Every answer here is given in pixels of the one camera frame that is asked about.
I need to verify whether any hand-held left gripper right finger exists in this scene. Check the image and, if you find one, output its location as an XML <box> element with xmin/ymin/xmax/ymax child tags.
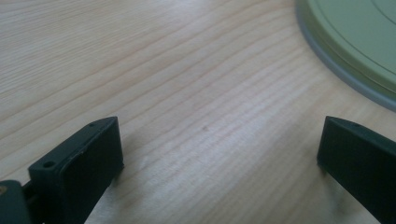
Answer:
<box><xmin>317</xmin><ymin>115</ymin><xmax>396</xmax><ymax>224</ymax></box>

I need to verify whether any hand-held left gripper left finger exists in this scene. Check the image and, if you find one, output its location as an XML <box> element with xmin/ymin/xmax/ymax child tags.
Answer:
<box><xmin>27</xmin><ymin>116</ymin><xmax>125</xmax><ymax>224</ymax></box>

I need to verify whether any small green plate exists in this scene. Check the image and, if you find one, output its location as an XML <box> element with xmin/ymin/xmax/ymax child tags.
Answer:
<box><xmin>294</xmin><ymin>0</ymin><xmax>396</xmax><ymax>112</ymax></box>

